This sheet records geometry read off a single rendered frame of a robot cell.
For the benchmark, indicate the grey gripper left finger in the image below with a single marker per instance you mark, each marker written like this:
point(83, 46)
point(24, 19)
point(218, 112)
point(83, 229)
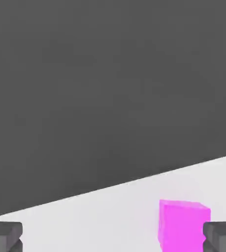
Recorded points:
point(2, 236)

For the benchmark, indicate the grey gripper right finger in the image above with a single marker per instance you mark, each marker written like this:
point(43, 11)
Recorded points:
point(221, 237)

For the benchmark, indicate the large magenta box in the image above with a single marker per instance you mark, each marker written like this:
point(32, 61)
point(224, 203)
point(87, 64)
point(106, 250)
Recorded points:
point(180, 226)

